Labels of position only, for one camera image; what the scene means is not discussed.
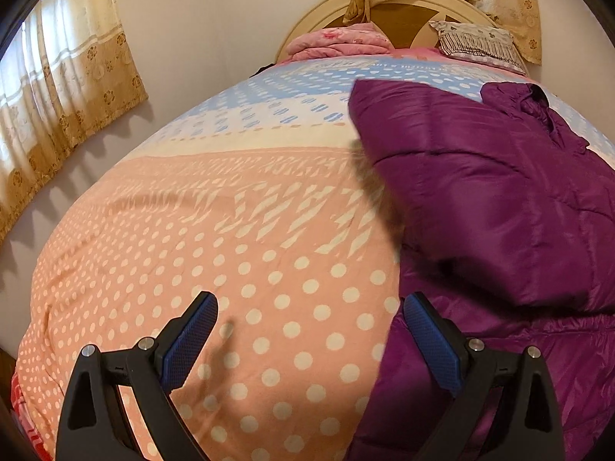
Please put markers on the pink folded blanket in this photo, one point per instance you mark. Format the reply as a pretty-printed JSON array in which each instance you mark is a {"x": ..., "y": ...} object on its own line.
[{"x": 336, "y": 41}]

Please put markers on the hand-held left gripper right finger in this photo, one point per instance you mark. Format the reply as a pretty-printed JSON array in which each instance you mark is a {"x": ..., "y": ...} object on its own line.
[{"x": 432, "y": 341}]

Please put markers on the wooden headboard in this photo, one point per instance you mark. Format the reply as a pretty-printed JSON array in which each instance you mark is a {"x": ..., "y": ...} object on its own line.
[{"x": 317, "y": 14}]

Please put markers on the patterned pillow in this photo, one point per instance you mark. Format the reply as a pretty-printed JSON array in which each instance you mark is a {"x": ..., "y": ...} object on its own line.
[{"x": 475, "y": 41}]

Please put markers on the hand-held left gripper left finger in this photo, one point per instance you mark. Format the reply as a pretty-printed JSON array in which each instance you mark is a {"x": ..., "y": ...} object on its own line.
[{"x": 192, "y": 338}]

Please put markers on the wide beige floral curtain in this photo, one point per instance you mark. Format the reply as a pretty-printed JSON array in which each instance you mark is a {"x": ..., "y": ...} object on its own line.
[{"x": 62, "y": 81}]

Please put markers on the polka dot bed cover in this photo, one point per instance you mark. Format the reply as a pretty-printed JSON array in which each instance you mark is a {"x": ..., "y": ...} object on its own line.
[{"x": 216, "y": 225}]

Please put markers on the narrow beige floral curtain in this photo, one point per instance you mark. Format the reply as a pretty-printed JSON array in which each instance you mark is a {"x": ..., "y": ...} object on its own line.
[{"x": 511, "y": 9}]

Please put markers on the purple puffer jacket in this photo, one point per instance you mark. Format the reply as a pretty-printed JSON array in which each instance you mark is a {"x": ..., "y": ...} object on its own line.
[{"x": 480, "y": 201}]

